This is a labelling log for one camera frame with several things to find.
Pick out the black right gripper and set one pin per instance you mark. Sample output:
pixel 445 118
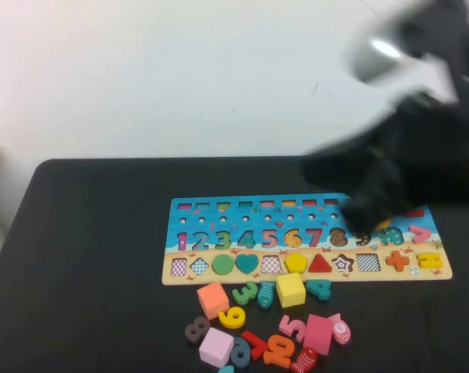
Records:
pixel 424 155

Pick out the yellow pentagon piece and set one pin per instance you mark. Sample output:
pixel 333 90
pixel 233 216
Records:
pixel 296 263

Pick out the red minus sign piece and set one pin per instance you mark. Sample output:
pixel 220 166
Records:
pixel 416 213

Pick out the orange plus sign piece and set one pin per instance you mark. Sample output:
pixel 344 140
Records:
pixel 397 261

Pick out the pink greater-than sign piece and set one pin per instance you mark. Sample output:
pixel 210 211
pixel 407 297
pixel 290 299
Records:
pixel 425 234

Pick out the red triangle piece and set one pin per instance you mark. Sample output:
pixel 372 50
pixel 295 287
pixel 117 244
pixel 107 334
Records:
pixel 320 266

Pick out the yellow equals sign piece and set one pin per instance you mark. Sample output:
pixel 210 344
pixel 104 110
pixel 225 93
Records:
pixel 428 256

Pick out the teal number four piece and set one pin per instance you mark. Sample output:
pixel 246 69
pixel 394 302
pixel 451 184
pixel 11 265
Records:
pixel 320 290

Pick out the colourful wooden number puzzle board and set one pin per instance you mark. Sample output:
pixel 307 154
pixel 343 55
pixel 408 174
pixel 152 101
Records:
pixel 258 223

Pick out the teal heart piece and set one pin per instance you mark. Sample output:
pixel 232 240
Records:
pixel 247 263

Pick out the green number three piece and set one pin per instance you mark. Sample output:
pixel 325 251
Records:
pixel 251 288

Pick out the pink number five piece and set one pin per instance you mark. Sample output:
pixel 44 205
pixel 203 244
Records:
pixel 285 324

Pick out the green circle piece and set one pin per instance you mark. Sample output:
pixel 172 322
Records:
pixel 223 265

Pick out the red number seven piece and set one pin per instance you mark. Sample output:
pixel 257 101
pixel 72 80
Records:
pixel 258 346

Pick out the orange number ten piece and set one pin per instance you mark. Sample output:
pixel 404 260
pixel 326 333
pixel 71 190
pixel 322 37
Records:
pixel 275 359

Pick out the yellow number six piece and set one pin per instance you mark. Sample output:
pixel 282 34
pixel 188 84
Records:
pixel 228 323

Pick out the grey-blue number nine piece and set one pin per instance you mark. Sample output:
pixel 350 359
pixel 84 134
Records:
pixel 233 347

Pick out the brown number eight piece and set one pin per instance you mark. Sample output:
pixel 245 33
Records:
pixel 197 330

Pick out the small teal wooden piece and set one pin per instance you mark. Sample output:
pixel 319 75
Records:
pixel 227 370

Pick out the yellow rubber duck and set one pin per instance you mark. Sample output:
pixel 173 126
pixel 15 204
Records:
pixel 384 224

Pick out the yellow wooden cube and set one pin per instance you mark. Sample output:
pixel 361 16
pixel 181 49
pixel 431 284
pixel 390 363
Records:
pixel 290 291

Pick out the pink wooden fish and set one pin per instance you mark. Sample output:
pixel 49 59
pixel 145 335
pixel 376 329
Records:
pixel 340 330

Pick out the magenta wooden block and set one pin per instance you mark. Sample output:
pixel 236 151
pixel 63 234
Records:
pixel 318 334

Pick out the teal wooden fish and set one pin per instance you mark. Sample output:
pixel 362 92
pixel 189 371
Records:
pixel 265 296

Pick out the red wooden fish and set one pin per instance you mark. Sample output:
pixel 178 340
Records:
pixel 304 361

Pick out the orange wooden cube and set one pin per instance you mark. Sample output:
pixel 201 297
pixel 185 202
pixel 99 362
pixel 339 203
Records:
pixel 213 300

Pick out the lilac wooden cube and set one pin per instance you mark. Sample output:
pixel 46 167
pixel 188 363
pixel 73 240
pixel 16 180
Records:
pixel 215 346

